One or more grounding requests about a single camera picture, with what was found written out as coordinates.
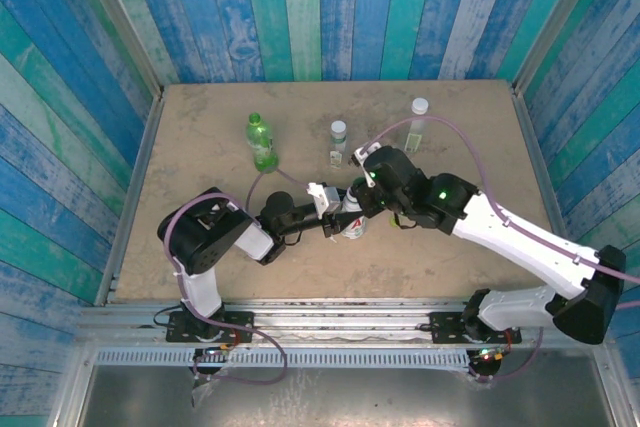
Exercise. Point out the white bottle with red print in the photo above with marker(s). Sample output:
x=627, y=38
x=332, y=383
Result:
x=356, y=232

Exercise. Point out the tall clear plastic bottle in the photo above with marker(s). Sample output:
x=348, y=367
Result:
x=416, y=129

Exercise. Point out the short clear plastic bottle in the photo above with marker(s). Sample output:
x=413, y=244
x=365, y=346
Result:
x=338, y=139

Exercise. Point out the green plastic bottle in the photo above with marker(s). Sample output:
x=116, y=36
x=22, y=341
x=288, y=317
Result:
x=262, y=147

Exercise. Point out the white bottle cap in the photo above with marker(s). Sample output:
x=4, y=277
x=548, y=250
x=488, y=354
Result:
x=338, y=126
x=420, y=105

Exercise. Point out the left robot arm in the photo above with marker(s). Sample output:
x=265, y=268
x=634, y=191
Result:
x=200, y=237

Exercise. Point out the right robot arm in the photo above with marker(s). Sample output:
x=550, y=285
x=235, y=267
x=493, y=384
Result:
x=515, y=242

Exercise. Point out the small circuit board with LEDs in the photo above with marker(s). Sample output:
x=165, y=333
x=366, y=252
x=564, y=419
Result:
x=220, y=348
x=492, y=356

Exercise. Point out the steel sheet panel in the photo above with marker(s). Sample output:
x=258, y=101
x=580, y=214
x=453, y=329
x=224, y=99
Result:
x=350, y=397

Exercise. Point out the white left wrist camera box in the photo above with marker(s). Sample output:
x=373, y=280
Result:
x=327, y=199

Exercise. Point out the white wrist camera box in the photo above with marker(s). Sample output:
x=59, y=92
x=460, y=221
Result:
x=359, y=153
x=327, y=199

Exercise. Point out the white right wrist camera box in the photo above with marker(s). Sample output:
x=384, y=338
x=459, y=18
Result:
x=359, y=153

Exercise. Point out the aluminium rail frame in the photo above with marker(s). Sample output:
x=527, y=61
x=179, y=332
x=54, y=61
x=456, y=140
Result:
x=340, y=319

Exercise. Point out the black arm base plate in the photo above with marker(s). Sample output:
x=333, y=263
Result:
x=445, y=327
x=240, y=324

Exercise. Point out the aluminium table side rail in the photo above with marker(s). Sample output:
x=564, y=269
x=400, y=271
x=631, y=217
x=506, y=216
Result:
x=127, y=197
x=546, y=172

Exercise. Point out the aluminium corner post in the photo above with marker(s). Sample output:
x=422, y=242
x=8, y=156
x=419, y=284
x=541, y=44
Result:
x=561, y=17
x=117, y=17

